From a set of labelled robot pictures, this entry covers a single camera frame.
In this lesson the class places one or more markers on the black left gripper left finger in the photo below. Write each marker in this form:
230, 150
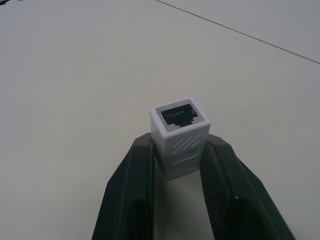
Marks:
125, 190

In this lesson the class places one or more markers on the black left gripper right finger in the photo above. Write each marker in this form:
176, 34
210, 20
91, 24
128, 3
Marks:
235, 190

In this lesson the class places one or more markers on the white RJ45 coupler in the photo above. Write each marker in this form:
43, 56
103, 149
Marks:
185, 152

